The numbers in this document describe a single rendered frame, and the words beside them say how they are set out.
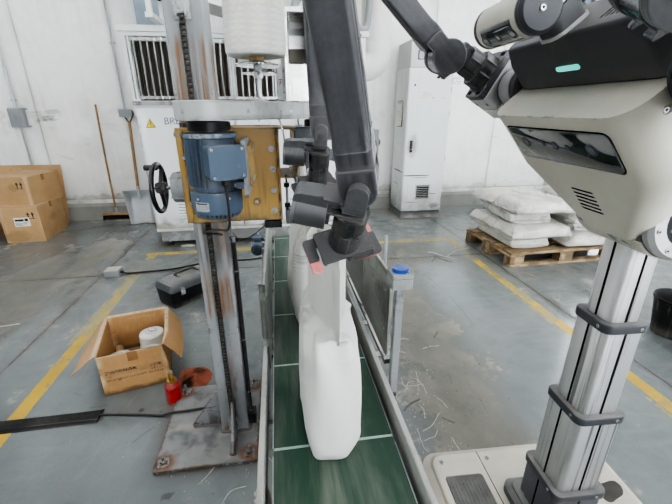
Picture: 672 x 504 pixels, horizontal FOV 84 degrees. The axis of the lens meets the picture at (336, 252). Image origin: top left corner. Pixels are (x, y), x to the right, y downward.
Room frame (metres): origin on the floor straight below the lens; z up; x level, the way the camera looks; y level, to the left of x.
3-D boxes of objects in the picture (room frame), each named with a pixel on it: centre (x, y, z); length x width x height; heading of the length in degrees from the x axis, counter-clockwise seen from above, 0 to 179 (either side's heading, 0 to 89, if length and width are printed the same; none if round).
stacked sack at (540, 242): (3.66, -1.80, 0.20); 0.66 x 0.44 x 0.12; 9
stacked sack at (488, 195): (3.88, -1.81, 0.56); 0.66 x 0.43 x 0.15; 96
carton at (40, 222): (4.24, 3.55, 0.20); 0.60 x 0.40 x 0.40; 14
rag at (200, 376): (1.67, 0.78, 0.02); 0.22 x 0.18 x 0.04; 9
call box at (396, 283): (1.25, -0.24, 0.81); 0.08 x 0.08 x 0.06; 9
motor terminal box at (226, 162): (1.05, 0.31, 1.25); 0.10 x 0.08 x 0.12; 124
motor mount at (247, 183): (1.21, 0.29, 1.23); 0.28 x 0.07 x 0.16; 9
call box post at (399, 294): (1.25, -0.24, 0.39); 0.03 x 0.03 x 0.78; 9
